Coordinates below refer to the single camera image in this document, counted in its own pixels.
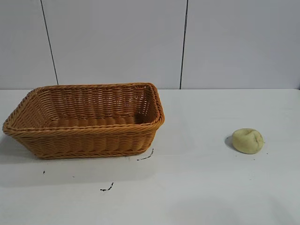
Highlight yellow-green round fruit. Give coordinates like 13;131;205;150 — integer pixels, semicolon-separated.
232;128;265;155

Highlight brown woven wicker basket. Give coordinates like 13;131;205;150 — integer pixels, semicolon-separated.
2;82;165;160

